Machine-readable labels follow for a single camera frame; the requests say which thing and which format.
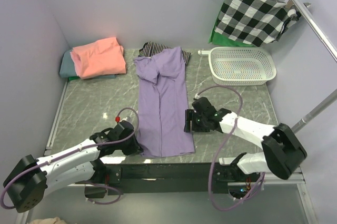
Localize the green folded t shirt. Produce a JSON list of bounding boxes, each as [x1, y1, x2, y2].
[[68, 76, 80, 81]]

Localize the purple t shirt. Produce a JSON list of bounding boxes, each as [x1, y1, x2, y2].
[[134, 47, 195, 158]]

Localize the white rack foot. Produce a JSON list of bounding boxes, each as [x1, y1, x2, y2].
[[198, 50, 211, 57]]

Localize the aluminium rail frame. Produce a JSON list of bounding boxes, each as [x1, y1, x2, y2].
[[14, 76, 318, 224]]

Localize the pink folded t shirt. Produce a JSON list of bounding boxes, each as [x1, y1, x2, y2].
[[70, 37, 126, 79]]

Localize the white plastic laundry basket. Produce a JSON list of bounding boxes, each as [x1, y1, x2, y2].
[[208, 47, 276, 86]]

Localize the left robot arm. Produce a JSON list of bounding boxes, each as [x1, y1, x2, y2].
[[1, 120, 142, 213]]

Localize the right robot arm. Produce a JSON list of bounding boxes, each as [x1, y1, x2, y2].
[[184, 97, 308, 180]]

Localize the grey-blue folded t shirt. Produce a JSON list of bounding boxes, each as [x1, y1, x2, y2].
[[60, 48, 126, 80]]

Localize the green hanging cloth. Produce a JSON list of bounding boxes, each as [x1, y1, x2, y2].
[[208, 17, 255, 47]]

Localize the silver diagonal rack pole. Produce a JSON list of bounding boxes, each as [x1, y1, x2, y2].
[[291, 89, 337, 133]]

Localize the black base beam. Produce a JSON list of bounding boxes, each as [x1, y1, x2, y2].
[[89, 163, 259, 193]]

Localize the black white checkered cloth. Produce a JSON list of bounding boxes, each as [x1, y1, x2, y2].
[[215, 0, 301, 47]]

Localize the black white striped shirt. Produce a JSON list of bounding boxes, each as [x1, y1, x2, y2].
[[138, 42, 192, 65]]

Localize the silver metal rack pole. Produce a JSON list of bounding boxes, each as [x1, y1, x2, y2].
[[291, 0, 336, 62]]

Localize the beige cloth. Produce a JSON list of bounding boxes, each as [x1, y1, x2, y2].
[[28, 217, 66, 224]]

